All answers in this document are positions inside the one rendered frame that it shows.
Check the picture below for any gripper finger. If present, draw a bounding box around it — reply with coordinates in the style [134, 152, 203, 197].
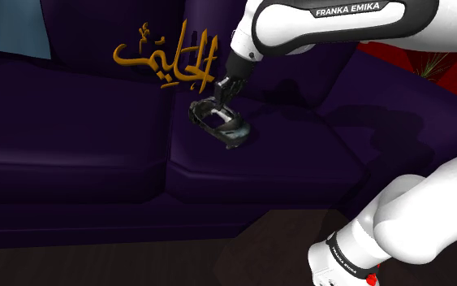
[228, 78, 248, 102]
[213, 76, 231, 111]

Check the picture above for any golden calligraphy ornament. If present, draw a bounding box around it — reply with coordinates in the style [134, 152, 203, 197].
[112, 19, 219, 94]

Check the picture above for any dark purple sofa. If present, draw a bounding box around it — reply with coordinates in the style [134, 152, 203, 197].
[0, 0, 457, 250]

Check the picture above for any light blue cushion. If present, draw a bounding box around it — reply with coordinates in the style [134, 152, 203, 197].
[0, 0, 52, 60]

